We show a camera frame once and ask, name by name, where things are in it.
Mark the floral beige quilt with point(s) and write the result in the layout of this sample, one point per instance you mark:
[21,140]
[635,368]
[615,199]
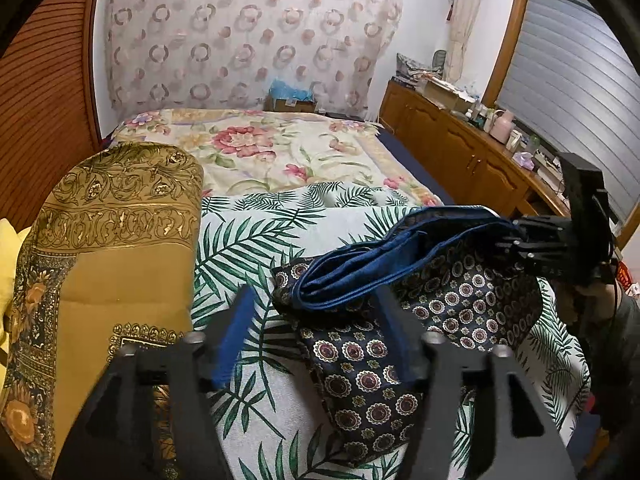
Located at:
[251,151]

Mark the grey window blind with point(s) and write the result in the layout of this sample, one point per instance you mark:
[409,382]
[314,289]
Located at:
[572,83]

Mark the pink thermos jug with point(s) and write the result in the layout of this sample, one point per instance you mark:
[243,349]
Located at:
[502,126]

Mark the blue bag on box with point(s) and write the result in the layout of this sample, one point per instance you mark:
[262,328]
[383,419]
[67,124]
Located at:
[282,98]

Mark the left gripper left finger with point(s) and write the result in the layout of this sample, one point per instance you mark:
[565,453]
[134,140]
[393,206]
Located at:
[114,435]

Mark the palm leaf print blanket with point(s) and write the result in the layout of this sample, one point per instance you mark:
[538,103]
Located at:
[315,397]

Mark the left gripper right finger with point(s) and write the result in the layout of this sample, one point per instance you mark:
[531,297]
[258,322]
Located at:
[513,436]

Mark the wooden sideboard cabinet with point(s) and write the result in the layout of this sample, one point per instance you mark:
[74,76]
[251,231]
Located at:
[472,167]

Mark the navy bed sheet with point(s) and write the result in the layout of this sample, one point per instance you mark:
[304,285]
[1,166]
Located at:
[404,157]

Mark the gold patterned folded cloth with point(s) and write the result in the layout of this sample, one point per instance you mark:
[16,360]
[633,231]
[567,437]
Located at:
[109,261]

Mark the brown louvered wardrobe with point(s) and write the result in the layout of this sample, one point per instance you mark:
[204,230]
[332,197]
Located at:
[49,120]

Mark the yellow pillow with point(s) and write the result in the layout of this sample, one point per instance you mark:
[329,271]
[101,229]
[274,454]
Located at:
[11,242]

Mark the circle patterned sheer curtain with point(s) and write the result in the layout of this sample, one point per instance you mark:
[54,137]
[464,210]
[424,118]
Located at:
[228,53]

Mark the cardboard box on cabinet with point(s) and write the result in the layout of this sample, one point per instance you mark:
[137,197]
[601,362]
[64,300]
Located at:
[446,95]

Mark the cream tied curtain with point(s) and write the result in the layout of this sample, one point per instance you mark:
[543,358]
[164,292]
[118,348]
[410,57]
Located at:
[463,15]

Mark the navy patterned medallion garment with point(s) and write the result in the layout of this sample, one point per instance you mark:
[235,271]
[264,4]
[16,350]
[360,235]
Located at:
[443,268]

